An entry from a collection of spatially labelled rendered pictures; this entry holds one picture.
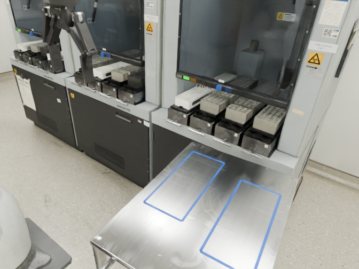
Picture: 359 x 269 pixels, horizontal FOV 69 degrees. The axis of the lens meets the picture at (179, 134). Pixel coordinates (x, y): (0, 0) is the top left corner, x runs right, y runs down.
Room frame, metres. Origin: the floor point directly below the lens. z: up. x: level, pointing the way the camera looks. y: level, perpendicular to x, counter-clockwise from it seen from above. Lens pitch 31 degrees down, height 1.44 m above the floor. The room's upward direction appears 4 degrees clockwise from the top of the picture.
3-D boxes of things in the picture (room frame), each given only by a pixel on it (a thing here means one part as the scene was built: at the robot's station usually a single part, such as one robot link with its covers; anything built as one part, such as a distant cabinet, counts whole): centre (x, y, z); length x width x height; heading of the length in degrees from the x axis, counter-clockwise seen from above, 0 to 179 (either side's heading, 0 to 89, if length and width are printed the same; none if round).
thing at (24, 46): (2.40, 1.34, 0.83); 0.30 x 0.10 x 0.06; 146
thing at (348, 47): (1.31, -0.79, 1.19); 0.17 x 0.02 x 0.25; 146
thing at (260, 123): (1.11, -0.41, 0.85); 0.12 x 0.02 x 0.06; 55
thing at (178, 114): (1.56, -0.16, 0.78); 0.73 x 0.14 x 0.09; 146
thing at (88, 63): (0.64, 0.23, 1.25); 0.03 x 0.01 x 0.05; 56
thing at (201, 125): (1.47, -0.29, 0.78); 0.73 x 0.14 x 0.09; 146
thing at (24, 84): (2.26, 1.48, 0.43); 0.27 x 0.02 x 0.36; 56
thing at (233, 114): (1.19, -0.28, 0.85); 0.12 x 0.02 x 0.06; 56
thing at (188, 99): (1.45, -0.08, 0.83); 0.30 x 0.10 x 0.06; 146
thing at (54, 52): (0.73, 0.36, 1.22); 0.03 x 0.01 x 0.07; 146
